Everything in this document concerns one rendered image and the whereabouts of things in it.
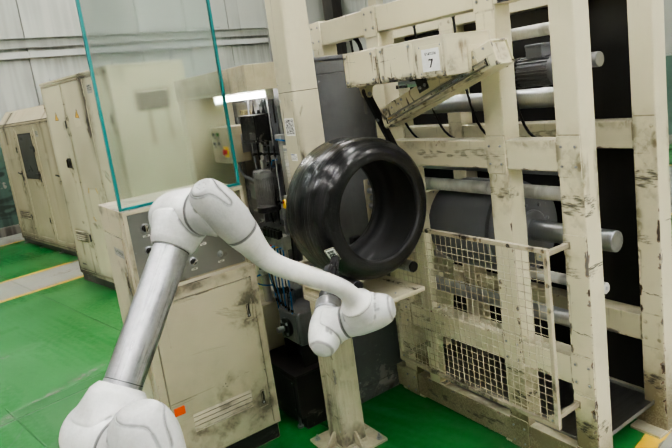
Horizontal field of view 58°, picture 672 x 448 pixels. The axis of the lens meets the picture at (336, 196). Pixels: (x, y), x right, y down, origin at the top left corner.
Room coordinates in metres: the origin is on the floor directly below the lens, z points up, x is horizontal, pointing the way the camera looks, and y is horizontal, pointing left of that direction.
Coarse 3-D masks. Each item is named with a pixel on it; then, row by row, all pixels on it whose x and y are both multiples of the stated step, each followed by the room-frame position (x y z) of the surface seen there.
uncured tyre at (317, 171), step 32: (320, 160) 2.24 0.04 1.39; (352, 160) 2.19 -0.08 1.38; (384, 160) 2.53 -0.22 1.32; (288, 192) 2.30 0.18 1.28; (320, 192) 2.14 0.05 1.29; (384, 192) 2.59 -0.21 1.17; (416, 192) 2.35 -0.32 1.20; (288, 224) 2.29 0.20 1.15; (320, 224) 2.12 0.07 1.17; (384, 224) 2.56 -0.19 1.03; (416, 224) 2.33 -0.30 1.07; (320, 256) 2.17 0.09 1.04; (352, 256) 2.15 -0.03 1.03; (384, 256) 2.43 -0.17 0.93
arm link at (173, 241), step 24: (168, 192) 1.69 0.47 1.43; (168, 216) 1.60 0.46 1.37; (168, 240) 1.58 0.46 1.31; (192, 240) 1.61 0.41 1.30; (168, 264) 1.56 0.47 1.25; (144, 288) 1.52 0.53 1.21; (168, 288) 1.54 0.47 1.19; (144, 312) 1.48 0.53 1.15; (168, 312) 1.53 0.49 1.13; (120, 336) 1.47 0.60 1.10; (144, 336) 1.46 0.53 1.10; (120, 360) 1.42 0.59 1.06; (144, 360) 1.44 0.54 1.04; (96, 384) 1.39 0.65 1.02; (120, 384) 1.39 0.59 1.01; (96, 408) 1.33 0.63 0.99; (120, 408) 1.34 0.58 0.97; (72, 432) 1.32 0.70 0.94; (96, 432) 1.28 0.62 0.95
